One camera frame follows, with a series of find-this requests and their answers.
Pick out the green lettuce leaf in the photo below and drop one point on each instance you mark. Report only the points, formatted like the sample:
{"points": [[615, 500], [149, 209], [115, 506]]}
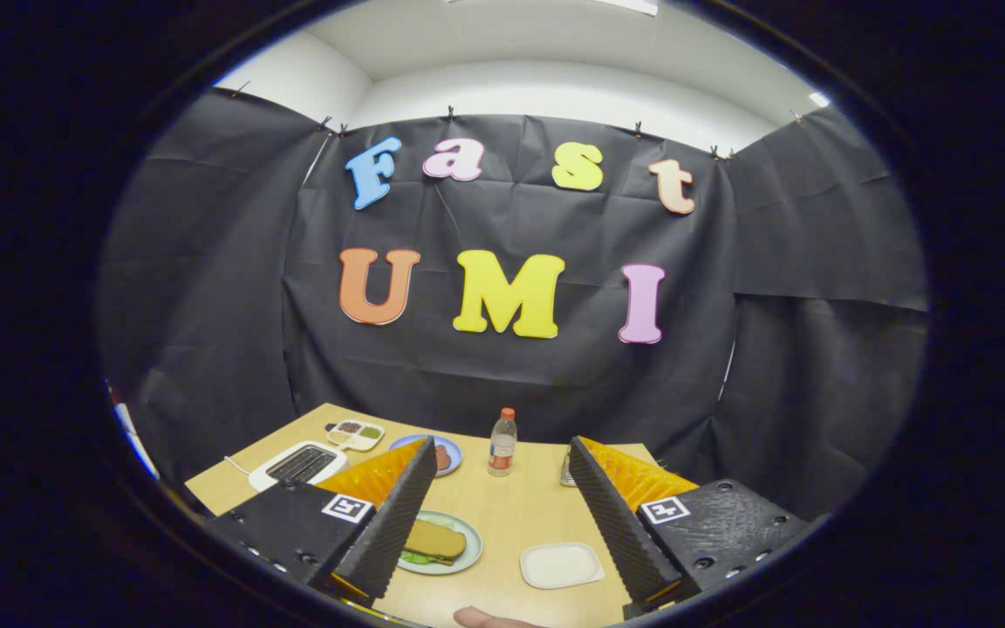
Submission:
{"points": [[411, 558]]}

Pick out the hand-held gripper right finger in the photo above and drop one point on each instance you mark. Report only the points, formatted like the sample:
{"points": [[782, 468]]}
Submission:
{"points": [[620, 528]]}

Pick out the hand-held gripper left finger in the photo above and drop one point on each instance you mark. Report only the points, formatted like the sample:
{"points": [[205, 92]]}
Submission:
{"points": [[402, 519]]}

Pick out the blue round plate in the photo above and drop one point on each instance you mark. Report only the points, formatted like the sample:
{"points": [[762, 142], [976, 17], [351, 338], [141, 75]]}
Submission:
{"points": [[456, 453]]}

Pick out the brown meat patty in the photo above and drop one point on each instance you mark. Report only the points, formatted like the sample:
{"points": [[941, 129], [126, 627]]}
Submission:
{"points": [[442, 457]]}

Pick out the white divided condiment tray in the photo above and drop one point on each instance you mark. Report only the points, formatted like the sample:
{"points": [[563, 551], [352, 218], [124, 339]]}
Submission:
{"points": [[354, 432]]}

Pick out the pale green round plate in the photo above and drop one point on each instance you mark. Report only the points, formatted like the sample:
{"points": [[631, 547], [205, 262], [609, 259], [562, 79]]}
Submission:
{"points": [[473, 541]]}

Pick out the dark brown toast slice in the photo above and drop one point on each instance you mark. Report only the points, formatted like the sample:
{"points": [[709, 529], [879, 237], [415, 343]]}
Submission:
{"points": [[437, 541]]}

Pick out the white toaster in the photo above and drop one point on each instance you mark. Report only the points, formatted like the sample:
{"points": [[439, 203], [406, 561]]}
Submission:
{"points": [[276, 478]]}

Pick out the small ceiling light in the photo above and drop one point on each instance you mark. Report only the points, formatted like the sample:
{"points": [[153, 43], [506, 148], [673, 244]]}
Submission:
{"points": [[819, 98]]}

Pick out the white square plate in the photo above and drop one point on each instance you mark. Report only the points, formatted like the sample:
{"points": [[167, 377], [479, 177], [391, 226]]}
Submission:
{"points": [[559, 565]]}

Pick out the ceiling light panel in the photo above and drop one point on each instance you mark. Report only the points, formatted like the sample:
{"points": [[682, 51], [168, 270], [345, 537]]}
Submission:
{"points": [[633, 5]]}

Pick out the clear bottle with red cap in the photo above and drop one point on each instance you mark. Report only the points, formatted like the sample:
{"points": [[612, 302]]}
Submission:
{"points": [[502, 453]]}

